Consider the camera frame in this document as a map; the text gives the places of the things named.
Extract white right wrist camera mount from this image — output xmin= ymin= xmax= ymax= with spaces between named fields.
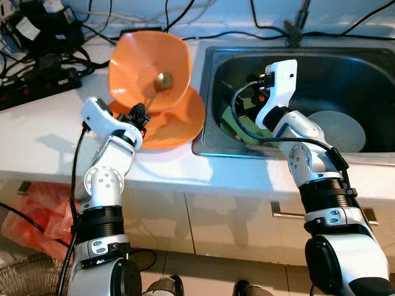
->
xmin=255 ymin=59 xmax=299 ymax=128

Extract red plastic bag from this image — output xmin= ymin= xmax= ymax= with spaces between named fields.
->
xmin=0 ymin=181 xmax=78 ymax=249

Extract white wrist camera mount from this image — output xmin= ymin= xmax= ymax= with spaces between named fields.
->
xmin=255 ymin=59 xmax=299 ymax=128
xmin=80 ymin=97 xmax=143 ymax=147

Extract white base cabinet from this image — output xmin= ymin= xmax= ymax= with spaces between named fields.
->
xmin=0 ymin=176 xmax=395 ymax=260

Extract gold metal spoon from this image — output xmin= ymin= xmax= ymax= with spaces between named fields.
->
xmin=143 ymin=72 xmax=174 ymax=109

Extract black power adapter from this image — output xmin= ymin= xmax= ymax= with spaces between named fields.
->
xmin=119 ymin=26 xmax=164 ymax=38

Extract stainless steel sink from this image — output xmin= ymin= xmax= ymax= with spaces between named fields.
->
xmin=193 ymin=44 xmax=395 ymax=165

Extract black wall cable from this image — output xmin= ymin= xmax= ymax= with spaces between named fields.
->
xmin=249 ymin=0 xmax=286 ymax=33

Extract black power strip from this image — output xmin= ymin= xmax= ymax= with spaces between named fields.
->
xmin=0 ymin=67 xmax=85 ymax=112

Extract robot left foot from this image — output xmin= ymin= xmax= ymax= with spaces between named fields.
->
xmin=144 ymin=275 xmax=186 ymax=296

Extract grey bowl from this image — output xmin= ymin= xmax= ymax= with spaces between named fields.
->
xmin=307 ymin=109 xmax=367 ymax=154

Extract orange plastic bowl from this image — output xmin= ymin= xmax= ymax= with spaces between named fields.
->
xmin=108 ymin=31 xmax=194 ymax=115

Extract orange plastic plate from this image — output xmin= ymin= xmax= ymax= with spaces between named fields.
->
xmin=108 ymin=86 xmax=207 ymax=151

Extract black charger box white labels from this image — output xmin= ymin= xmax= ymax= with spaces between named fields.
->
xmin=6 ymin=0 xmax=85 ymax=56

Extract dark grey faucet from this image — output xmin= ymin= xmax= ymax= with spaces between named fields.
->
xmin=283 ymin=0 xmax=313 ymax=47

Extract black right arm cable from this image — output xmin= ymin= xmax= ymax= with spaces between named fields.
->
xmin=231 ymin=80 xmax=351 ymax=187

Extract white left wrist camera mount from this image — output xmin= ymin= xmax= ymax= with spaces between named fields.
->
xmin=80 ymin=97 xmax=143 ymax=147

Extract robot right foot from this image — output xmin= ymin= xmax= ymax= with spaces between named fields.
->
xmin=235 ymin=281 xmax=275 ymax=296

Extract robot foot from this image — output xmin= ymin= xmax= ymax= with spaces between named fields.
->
xmin=144 ymin=275 xmax=186 ymax=296
xmin=235 ymin=281 xmax=275 ymax=296

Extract green plastic plate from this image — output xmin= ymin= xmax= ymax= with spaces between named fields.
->
xmin=220 ymin=105 xmax=273 ymax=146

